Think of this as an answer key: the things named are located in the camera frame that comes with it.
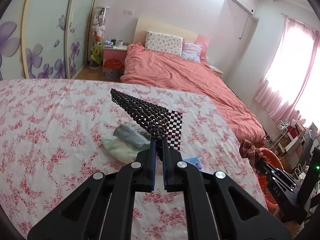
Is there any brown plaid cloth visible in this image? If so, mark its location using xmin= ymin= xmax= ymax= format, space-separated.
xmin=239 ymin=139 xmax=267 ymax=168

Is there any blue plastic wrapper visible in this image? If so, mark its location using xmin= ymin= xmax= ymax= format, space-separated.
xmin=183 ymin=157 xmax=202 ymax=171

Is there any blue green towel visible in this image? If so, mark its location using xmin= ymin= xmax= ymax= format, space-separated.
xmin=102 ymin=122 xmax=151 ymax=164

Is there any black white checkered mat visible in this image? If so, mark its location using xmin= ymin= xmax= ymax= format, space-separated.
xmin=110 ymin=89 xmax=182 ymax=151

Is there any small red trash bin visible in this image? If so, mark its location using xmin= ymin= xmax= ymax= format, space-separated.
xmin=103 ymin=59 xmax=123 ymax=79

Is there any red plastic laundry basket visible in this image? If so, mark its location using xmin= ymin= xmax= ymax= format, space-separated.
xmin=256 ymin=147 xmax=284 ymax=212

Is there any pink floral table cloth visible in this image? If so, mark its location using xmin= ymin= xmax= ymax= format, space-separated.
xmin=1 ymin=79 xmax=265 ymax=237

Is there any pink window curtain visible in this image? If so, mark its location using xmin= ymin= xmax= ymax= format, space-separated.
xmin=254 ymin=16 xmax=319 ymax=126

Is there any salmon pink bed duvet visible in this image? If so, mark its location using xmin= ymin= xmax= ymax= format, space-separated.
xmin=120 ymin=43 xmax=266 ymax=143

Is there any pink left nightstand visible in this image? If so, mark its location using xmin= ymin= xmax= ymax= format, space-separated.
xmin=103 ymin=46 xmax=127 ymax=64

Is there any pink striped pillow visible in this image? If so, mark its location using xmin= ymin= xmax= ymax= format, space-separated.
xmin=181 ymin=40 xmax=202 ymax=63

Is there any floral glass sliding wardrobe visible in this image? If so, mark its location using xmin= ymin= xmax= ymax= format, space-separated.
xmin=1 ymin=0 xmax=94 ymax=80

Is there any floral white pillow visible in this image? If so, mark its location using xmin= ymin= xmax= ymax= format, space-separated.
xmin=145 ymin=31 xmax=183 ymax=56

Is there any white air conditioner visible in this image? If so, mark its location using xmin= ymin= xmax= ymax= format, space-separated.
xmin=231 ymin=0 xmax=255 ymax=16

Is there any clear tube of plush toys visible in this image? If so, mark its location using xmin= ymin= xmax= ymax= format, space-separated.
xmin=89 ymin=7 xmax=109 ymax=69

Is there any beige pink headboard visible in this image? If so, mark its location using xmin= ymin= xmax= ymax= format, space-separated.
xmin=132 ymin=16 xmax=210 ymax=60

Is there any white wire rack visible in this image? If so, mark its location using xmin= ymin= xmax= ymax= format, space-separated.
xmin=265 ymin=120 xmax=298 ymax=155

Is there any wall power socket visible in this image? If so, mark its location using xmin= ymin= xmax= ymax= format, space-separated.
xmin=123 ymin=10 xmax=134 ymax=15

